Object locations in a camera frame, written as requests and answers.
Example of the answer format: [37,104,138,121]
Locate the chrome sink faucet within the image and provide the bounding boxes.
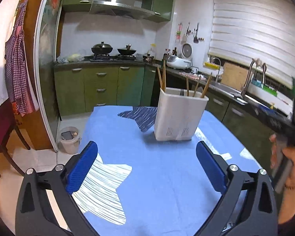
[240,58,267,97]

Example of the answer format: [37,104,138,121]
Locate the gas stove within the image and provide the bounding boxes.
[85,54,136,62]

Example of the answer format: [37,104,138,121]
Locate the blue star-pattern tablecloth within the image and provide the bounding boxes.
[72,106,260,235]

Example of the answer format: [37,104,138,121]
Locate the steel range hood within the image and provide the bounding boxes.
[90,0,154,20]

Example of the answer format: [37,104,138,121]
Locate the green lower kitchen cabinets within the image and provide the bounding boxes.
[53,62,295,175]

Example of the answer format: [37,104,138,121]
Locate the black wok right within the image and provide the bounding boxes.
[117,44,136,56]

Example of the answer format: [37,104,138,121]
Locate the black wok with lid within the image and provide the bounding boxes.
[91,41,113,55]

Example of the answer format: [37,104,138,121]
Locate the dark wooden chair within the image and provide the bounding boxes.
[0,100,31,176]

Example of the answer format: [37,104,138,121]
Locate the white plastic utensil holder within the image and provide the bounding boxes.
[154,87,209,141]

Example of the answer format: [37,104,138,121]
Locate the white trash bin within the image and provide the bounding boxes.
[60,126,81,155]

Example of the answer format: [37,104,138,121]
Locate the person's right hand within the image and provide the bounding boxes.
[278,147,295,224]

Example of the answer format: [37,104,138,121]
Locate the white rice cooker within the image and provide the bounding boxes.
[166,43,192,70]

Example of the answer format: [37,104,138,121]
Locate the white window blind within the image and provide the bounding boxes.
[208,0,295,87]

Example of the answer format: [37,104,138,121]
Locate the red checkered apron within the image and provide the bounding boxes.
[5,0,39,116]

